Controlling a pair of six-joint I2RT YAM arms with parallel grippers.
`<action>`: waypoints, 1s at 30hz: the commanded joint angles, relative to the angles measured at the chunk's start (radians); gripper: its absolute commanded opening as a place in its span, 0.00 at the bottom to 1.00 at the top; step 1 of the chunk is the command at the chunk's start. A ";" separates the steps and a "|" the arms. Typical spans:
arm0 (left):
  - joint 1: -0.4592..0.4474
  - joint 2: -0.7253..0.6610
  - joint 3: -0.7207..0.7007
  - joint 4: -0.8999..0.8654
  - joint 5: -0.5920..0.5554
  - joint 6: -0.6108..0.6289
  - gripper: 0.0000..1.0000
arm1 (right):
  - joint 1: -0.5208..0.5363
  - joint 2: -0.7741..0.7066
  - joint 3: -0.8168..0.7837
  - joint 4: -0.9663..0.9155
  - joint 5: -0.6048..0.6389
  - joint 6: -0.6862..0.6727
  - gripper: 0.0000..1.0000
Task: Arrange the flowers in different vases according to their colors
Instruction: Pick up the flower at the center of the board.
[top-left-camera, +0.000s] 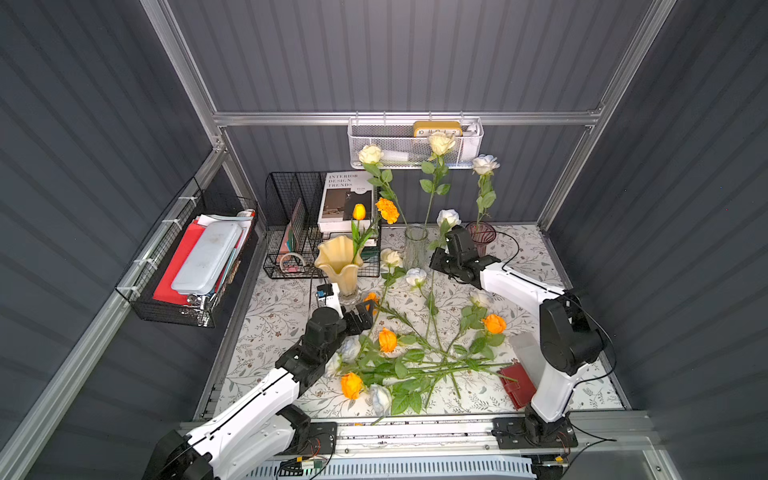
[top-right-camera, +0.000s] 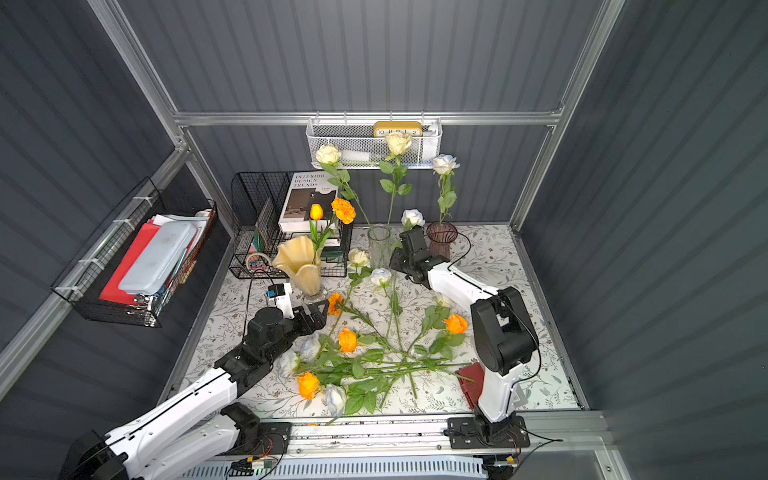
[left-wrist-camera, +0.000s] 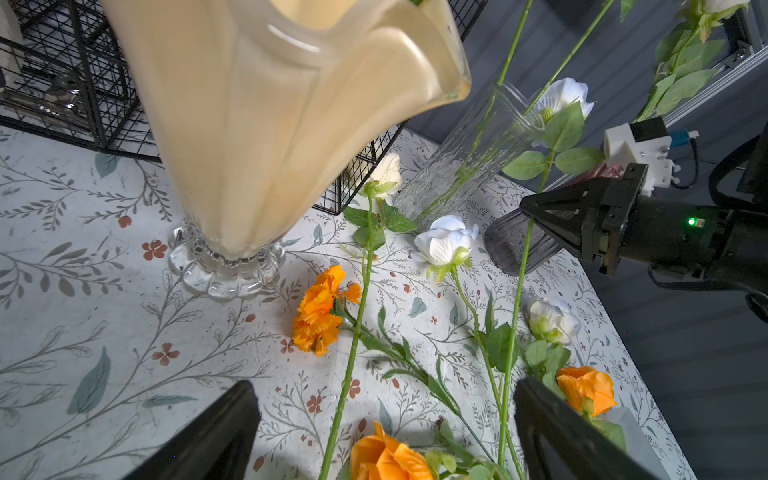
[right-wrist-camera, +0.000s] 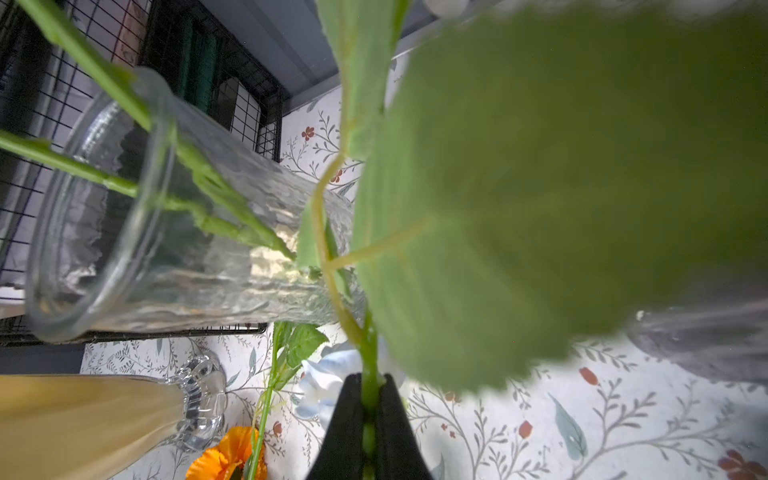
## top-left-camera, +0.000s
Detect white rose bud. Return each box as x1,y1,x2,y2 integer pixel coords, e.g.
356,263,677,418
380,248,403,270

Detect orange marigold flower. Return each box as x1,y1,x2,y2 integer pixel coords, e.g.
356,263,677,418
359,198,400,246

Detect orange marigold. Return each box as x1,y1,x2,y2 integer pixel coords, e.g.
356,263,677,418
363,291,380,316

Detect orange tulip bud flower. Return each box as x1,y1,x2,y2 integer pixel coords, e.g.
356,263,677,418
351,203,367,258

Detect cream white rose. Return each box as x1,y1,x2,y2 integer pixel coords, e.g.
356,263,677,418
358,144,409,227

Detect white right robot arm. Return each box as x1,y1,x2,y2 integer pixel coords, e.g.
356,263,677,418
430,225,608,427

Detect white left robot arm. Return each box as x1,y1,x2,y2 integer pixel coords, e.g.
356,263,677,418
143,300,377,479

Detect purple glass vase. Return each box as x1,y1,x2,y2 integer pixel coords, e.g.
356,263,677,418
467,221,497,257

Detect orange rose front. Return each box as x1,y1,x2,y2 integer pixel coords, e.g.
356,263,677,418
340,372,365,400

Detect clear glass vase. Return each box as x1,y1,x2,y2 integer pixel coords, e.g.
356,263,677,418
404,224,429,270

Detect pale blue rose front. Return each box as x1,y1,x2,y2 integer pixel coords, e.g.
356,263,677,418
368,384,392,417

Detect cream yellow ruffled vase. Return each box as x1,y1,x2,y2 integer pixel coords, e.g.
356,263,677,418
314,236,363,296

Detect colourful paper sheets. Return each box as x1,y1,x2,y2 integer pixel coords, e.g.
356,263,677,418
277,198,305,259

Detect white plastic case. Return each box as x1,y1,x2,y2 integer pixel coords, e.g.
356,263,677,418
172,221,242,296

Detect red folder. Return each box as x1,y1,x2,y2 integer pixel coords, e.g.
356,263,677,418
152,220,205,306

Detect black wire desk organizer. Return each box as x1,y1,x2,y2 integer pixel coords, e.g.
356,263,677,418
263,170,378,280

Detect white mesh wall basket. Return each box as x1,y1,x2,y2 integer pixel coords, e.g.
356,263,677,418
347,114,485,170

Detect black wire wall basket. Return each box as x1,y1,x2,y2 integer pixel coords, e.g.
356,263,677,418
116,180,258,328

